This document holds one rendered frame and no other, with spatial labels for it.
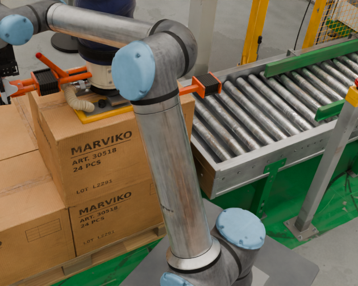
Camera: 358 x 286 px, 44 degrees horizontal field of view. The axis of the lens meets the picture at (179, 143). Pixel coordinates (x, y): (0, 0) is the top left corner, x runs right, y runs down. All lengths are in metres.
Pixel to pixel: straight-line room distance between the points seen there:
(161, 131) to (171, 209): 0.21
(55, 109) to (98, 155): 0.25
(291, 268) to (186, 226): 0.60
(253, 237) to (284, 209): 1.49
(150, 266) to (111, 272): 0.88
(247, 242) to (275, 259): 0.36
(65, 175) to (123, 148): 0.25
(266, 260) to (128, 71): 0.91
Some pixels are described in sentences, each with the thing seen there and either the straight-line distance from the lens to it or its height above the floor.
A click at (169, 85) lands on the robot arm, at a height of 1.50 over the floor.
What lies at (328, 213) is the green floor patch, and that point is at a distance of 2.85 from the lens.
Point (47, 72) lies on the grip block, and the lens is 1.76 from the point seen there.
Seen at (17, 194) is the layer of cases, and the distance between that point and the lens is 2.06.
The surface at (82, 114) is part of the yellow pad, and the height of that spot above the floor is 0.97.
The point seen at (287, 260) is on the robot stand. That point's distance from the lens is 1.63.
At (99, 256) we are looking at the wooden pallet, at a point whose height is 0.02.
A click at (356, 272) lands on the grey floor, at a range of 2.66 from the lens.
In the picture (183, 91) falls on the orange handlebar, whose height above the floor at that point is 1.08.
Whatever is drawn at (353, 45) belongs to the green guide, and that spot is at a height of 0.62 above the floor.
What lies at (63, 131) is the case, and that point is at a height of 0.95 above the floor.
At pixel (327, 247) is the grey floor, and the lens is 2.69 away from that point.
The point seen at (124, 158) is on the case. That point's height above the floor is 0.74.
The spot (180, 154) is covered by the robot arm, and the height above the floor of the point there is 1.35.
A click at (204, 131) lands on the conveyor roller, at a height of 0.55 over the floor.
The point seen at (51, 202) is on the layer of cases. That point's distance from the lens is 2.00.
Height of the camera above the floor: 2.07
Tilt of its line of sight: 43 degrees down
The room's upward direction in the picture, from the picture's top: 5 degrees clockwise
